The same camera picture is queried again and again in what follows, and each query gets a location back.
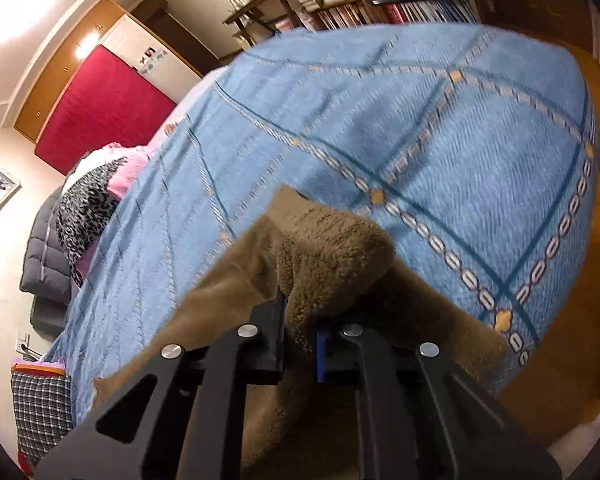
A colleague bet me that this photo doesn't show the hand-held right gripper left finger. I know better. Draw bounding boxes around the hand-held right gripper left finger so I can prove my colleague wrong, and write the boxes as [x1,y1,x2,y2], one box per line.
[32,287,288,480]

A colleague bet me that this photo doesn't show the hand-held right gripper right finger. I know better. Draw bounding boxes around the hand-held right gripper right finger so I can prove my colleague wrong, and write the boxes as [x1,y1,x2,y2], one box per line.
[315,322,563,480]

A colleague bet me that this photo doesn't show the brown fluffy towel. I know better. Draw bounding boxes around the brown fluffy towel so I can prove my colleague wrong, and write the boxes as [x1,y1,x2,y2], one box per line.
[92,185,511,480]

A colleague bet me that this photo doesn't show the pink pillow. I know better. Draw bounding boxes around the pink pillow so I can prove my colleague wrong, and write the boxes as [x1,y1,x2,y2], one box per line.
[72,142,153,286]

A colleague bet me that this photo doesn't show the leopard print cloth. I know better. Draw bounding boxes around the leopard print cloth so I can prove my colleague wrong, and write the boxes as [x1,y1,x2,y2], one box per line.
[55,162,128,286]

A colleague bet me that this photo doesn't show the pink orange cloth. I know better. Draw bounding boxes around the pink orange cloth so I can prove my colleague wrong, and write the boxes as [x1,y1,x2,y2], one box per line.
[10,357,68,377]

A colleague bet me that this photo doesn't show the blue patterned blanket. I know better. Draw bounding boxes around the blue patterned blanket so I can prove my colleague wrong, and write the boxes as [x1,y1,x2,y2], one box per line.
[47,22,600,421]

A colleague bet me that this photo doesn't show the grey tufted headboard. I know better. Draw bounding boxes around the grey tufted headboard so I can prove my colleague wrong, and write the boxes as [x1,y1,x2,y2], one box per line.
[19,185,88,338]

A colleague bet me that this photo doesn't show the white pillow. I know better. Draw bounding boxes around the white pillow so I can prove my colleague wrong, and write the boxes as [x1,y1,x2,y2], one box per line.
[62,149,113,191]

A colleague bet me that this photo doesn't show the person's bare leg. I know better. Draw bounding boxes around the person's bare leg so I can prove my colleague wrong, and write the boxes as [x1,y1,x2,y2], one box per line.
[550,362,600,471]

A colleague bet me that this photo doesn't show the red upright panel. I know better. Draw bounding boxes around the red upright panel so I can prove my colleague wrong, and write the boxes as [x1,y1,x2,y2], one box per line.
[34,44,178,176]

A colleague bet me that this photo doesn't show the brown wooden door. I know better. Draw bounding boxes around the brown wooden door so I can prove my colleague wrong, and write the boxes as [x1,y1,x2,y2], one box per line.
[130,0,206,78]

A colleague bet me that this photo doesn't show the wooden desk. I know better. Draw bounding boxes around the wooden desk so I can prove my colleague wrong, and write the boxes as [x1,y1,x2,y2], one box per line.
[222,0,301,48]

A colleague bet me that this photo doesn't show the wooden wardrobe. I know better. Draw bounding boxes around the wooden wardrobe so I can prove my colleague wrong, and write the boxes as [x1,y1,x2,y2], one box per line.
[14,0,151,143]

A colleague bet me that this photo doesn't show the small wall photos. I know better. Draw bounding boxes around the small wall photos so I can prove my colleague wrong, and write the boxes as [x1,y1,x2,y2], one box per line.
[137,47,168,73]

